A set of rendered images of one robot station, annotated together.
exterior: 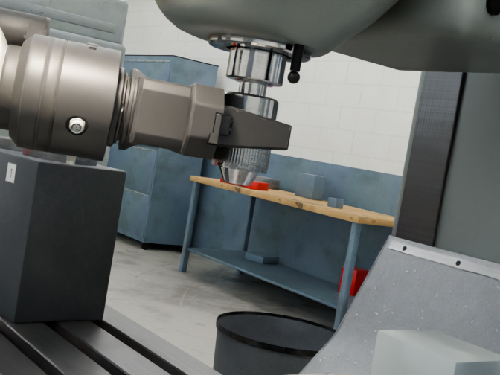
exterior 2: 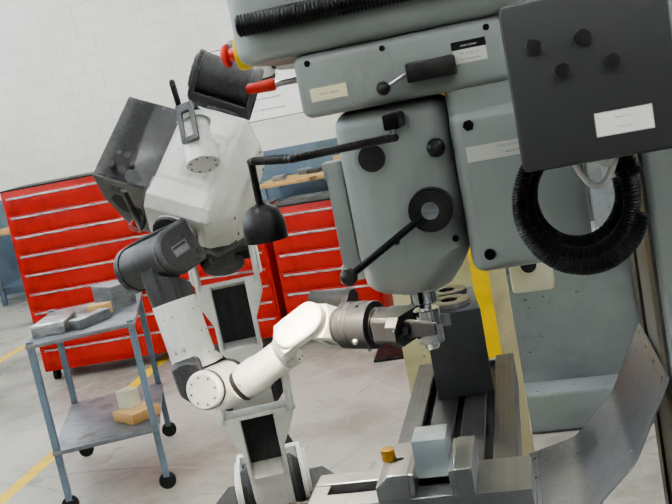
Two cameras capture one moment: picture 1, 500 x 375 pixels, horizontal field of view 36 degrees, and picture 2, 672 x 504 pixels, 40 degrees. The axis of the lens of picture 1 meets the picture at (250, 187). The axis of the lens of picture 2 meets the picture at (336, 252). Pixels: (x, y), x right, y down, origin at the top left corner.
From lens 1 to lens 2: 1.27 m
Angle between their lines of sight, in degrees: 49
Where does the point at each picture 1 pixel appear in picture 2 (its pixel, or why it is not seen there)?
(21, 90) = (333, 332)
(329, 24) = (422, 283)
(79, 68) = (349, 319)
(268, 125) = (424, 325)
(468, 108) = not seen: hidden behind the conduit
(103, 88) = (358, 326)
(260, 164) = (431, 340)
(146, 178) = not seen: outside the picture
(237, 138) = (414, 333)
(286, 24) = (402, 290)
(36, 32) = (343, 300)
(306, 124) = not seen: outside the picture
